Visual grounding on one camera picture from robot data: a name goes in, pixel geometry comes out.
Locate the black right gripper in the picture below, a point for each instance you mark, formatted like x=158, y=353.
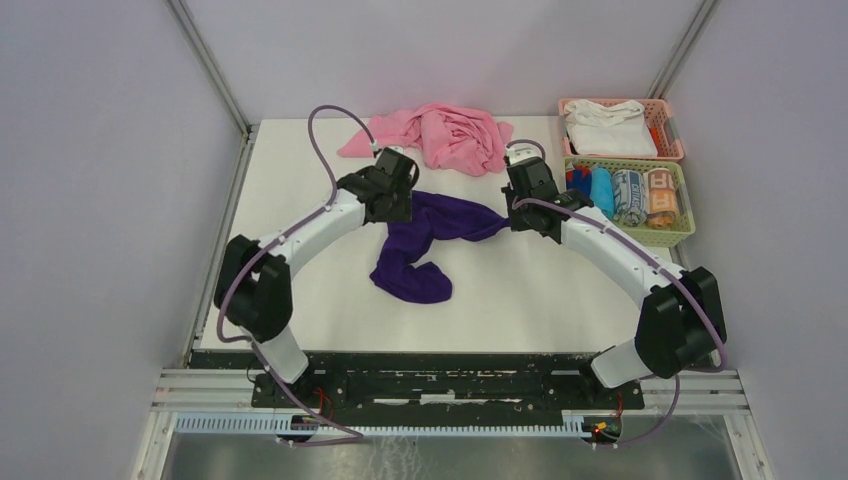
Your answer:
x=516, y=223

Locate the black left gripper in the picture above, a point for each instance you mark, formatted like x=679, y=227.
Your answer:
x=402, y=211

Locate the purple cloth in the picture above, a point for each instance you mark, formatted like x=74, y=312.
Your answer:
x=435, y=217

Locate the red blue patterned towel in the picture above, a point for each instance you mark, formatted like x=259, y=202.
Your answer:
x=579, y=178

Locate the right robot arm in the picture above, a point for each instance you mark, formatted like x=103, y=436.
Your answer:
x=681, y=319

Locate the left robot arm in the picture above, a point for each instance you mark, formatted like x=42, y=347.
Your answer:
x=254, y=287

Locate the rolled light blue towel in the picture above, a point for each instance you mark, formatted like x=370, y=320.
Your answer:
x=601, y=192

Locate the crumpled pink cloth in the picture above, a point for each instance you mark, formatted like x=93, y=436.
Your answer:
x=463, y=139

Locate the white folded cloth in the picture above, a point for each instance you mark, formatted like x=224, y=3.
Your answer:
x=617, y=130

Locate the green plastic basket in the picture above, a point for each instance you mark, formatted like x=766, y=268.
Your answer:
x=684, y=224

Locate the pink plastic basket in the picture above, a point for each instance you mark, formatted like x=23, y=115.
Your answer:
x=658, y=114

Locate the orange item in pink basket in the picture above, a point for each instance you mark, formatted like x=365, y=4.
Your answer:
x=654, y=132

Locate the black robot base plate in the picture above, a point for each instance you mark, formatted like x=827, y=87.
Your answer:
x=361, y=390

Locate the white slotted cable duct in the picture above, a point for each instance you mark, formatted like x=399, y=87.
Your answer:
x=291, y=425

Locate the aluminium frame rails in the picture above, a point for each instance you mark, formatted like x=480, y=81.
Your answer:
x=699, y=427

